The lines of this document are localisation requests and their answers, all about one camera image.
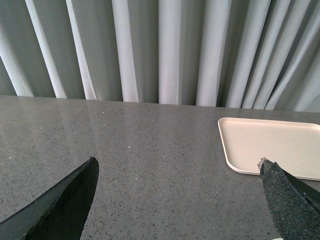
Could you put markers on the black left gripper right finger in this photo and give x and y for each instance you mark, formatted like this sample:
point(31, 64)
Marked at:
point(294, 206)

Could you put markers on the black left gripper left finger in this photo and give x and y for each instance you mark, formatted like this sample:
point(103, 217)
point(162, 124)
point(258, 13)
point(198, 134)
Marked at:
point(58, 214)

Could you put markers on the cream rectangular tray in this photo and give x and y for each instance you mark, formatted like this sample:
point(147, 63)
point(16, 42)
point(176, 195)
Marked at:
point(294, 146)

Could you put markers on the grey white curtain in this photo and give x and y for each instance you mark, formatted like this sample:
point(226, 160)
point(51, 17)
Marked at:
point(250, 54)

